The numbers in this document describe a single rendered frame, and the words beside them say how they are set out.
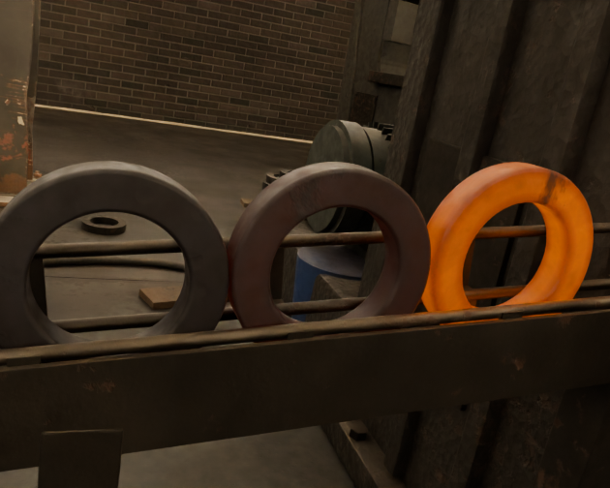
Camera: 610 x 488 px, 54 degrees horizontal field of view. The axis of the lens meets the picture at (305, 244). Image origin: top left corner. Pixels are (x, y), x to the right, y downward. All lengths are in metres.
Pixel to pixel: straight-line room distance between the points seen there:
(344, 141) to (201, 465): 1.00
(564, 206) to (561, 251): 0.05
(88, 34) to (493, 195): 6.09
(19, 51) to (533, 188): 2.61
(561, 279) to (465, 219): 0.14
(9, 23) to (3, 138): 0.49
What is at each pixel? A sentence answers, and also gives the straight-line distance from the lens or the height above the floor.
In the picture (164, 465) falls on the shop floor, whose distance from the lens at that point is 1.33.
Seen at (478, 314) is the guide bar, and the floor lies 0.63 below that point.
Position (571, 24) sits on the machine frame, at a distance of 0.98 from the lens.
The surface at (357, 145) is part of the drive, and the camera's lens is 1.80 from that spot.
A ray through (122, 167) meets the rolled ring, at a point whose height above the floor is 0.73.
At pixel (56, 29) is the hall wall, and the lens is 6.53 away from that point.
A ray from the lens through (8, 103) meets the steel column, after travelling 3.00.
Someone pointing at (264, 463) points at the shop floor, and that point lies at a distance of 1.37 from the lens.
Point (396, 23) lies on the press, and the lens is 4.95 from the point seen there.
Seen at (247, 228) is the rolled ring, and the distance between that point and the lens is 0.47.
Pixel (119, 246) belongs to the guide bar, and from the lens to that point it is 0.53.
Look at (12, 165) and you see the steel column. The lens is 3.04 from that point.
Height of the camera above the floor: 0.82
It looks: 16 degrees down
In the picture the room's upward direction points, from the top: 10 degrees clockwise
